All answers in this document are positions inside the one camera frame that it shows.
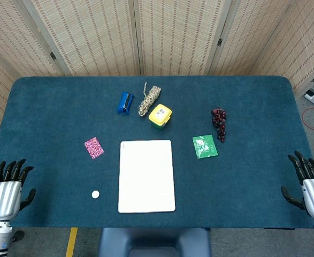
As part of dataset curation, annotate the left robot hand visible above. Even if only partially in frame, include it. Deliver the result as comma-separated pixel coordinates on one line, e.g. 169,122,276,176
0,158,36,222

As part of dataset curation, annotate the pink patterned packet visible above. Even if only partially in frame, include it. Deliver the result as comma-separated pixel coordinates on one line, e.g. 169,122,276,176
84,137,105,160

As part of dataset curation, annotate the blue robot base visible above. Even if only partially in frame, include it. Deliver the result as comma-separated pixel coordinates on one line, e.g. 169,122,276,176
97,227,212,257

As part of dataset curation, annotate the white rectangular board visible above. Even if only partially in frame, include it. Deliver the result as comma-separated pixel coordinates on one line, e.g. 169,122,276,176
118,139,176,214

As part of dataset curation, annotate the blue felt table cover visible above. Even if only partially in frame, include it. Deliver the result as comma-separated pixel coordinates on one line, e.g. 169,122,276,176
0,76,314,230

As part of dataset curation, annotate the green tea packet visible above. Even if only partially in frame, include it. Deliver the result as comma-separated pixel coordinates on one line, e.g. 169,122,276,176
192,134,219,160

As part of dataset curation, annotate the dark red grape bunch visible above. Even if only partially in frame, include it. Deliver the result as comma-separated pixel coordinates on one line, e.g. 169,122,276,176
211,107,228,143

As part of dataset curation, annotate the blue wrapped pack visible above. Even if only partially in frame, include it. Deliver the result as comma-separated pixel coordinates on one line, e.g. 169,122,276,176
116,92,135,115

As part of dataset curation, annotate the green container with yellow lid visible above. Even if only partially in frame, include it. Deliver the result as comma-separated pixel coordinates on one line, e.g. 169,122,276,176
148,103,173,131

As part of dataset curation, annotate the woven folding screen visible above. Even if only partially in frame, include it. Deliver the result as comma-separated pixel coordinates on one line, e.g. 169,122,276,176
0,0,314,145

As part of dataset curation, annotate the beige braided rope bundle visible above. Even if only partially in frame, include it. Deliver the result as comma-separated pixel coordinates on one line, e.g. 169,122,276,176
138,81,162,117

